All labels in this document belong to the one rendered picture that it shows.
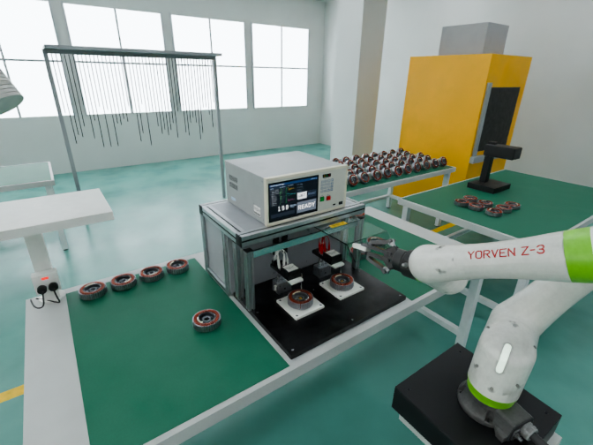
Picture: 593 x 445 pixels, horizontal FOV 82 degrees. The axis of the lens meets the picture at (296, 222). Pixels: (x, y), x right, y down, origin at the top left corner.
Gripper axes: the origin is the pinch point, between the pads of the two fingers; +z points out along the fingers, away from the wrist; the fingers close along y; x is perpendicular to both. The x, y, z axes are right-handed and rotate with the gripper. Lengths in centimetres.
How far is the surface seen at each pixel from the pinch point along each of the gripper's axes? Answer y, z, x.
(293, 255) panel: 16, 47, 7
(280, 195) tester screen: -13.6, 30.6, -19.3
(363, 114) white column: -135, 278, 285
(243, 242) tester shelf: 6.4, 30.7, -33.2
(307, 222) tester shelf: -3.9, 29.1, -3.6
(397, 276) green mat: 19, 15, 51
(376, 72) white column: -194, 269, 287
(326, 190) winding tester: -18.8, 29.9, 5.3
